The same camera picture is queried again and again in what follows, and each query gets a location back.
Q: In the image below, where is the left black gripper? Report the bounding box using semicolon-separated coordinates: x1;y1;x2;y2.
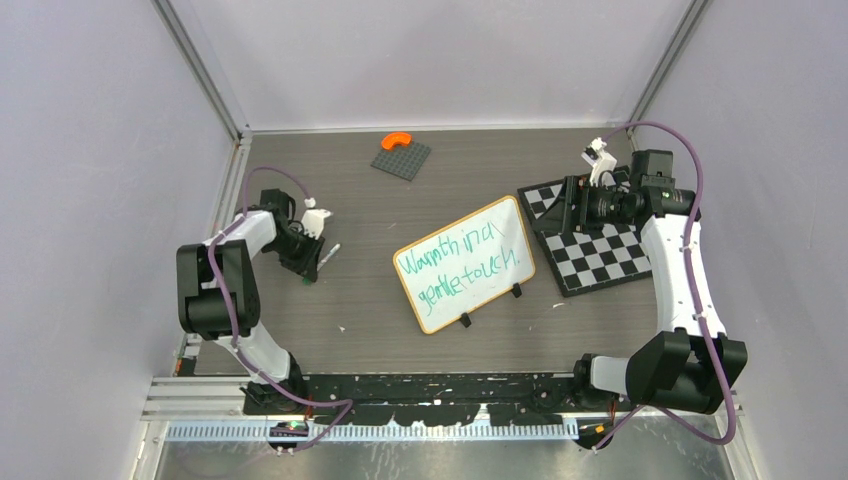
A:
265;227;324;281

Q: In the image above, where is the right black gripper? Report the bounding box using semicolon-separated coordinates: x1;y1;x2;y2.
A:
533;175;635;235

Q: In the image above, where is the green whiteboard marker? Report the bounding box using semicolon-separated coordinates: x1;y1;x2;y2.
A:
302;243;342;285

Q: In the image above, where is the yellow framed whiteboard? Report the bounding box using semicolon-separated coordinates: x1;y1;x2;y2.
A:
392;195;536;334

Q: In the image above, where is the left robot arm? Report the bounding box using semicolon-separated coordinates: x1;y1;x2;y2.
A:
176;189;333;414

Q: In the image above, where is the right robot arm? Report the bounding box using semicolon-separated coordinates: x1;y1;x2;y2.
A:
532;146;748;414

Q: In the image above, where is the black white checkerboard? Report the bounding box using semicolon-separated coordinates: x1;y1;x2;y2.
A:
517;166;654;299

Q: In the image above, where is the grey building baseplate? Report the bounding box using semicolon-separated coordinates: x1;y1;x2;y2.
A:
370;141;432;181

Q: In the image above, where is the orange curved block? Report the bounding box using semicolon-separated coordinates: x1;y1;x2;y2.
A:
380;132;413;151

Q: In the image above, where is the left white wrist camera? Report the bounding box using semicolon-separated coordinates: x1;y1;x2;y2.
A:
300;197;333;239

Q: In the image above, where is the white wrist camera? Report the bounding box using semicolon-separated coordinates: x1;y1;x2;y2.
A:
581;137;617;187
300;197;333;239

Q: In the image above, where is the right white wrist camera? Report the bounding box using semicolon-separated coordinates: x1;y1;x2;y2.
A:
581;137;617;187

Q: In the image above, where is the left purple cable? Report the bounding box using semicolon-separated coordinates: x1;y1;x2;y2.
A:
206;165;355;453

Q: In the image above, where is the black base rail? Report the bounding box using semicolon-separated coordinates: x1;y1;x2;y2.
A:
242;372;637;429

